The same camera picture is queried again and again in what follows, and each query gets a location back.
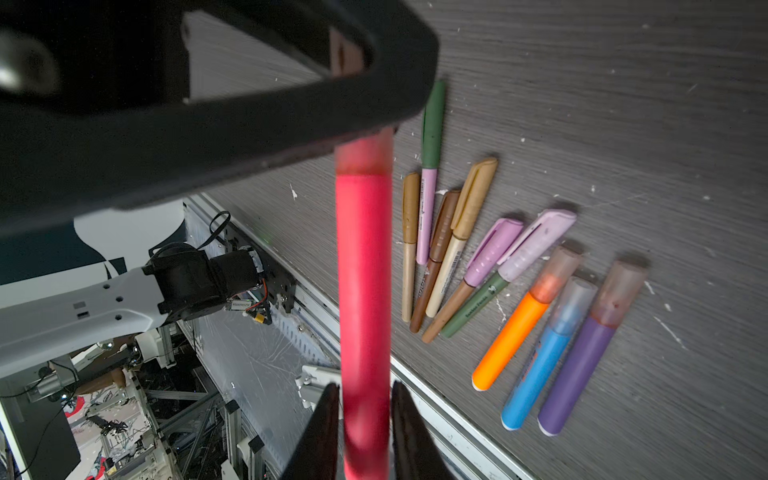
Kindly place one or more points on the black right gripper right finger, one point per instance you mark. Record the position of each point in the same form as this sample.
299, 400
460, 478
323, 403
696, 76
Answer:
416, 457

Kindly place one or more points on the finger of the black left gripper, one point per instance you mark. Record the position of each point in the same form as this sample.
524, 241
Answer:
95, 111

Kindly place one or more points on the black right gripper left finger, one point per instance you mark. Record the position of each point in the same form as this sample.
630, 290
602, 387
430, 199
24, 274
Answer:
316, 454

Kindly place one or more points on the blue highlighter pen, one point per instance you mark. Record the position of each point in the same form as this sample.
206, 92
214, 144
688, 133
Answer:
569, 310

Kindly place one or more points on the purple highlighter pen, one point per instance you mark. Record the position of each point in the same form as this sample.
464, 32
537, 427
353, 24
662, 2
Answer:
620, 288

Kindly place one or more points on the pink highlighter pen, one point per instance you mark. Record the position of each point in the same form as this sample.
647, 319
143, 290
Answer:
363, 218

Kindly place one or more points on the orange highlighter pen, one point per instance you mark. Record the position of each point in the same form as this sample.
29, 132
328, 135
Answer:
551, 280

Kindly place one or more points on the brown marker pen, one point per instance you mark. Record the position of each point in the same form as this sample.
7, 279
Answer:
439, 243

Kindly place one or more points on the tan marker pen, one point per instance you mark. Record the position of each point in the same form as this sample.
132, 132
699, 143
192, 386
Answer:
410, 221

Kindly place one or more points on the white handheld device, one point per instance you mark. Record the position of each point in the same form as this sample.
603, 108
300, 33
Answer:
312, 381

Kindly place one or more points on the pink cap brown marker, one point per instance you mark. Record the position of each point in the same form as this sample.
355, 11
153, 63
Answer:
496, 241

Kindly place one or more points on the gold cap cream marker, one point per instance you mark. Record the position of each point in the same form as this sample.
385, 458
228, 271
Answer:
469, 204

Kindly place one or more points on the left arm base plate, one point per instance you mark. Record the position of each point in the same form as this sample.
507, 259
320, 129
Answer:
275, 291

